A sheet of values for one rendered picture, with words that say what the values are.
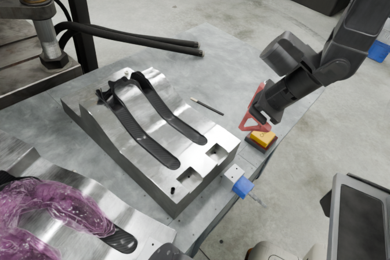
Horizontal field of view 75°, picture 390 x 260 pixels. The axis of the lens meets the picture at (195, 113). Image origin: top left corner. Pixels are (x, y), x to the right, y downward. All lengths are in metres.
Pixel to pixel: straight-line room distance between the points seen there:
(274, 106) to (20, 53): 1.03
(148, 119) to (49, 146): 0.29
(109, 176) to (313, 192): 1.43
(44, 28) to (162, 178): 0.68
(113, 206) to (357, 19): 0.58
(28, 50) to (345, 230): 1.21
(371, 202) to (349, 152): 1.71
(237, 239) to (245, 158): 0.82
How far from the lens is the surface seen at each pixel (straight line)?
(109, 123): 0.71
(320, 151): 2.15
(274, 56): 0.51
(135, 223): 0.63
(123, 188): 0.73
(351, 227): 0.53
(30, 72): 1.16
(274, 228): 1.67
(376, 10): 0.48
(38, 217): 0.63
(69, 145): 0.83
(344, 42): 0.49
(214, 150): 0.73
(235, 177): 0.70
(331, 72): 0.49
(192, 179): 0.67
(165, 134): 0.72
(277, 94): 0.56
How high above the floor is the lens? 1.44
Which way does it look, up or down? 45 degrees down
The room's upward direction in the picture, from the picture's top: 10 degrees clockwise
